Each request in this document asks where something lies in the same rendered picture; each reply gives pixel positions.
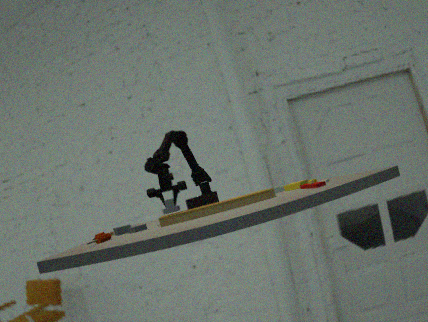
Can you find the red long bar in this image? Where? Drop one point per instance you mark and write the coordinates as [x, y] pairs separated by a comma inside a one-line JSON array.
[[312, 184]]

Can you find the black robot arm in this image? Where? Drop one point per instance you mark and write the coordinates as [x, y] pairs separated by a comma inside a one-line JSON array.
[[156, 164]]

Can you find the pale green rectangular tray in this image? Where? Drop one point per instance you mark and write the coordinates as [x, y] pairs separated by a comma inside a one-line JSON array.
[[279, 189]]

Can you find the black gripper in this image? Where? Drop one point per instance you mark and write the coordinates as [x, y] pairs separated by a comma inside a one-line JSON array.
[[152, 192]]

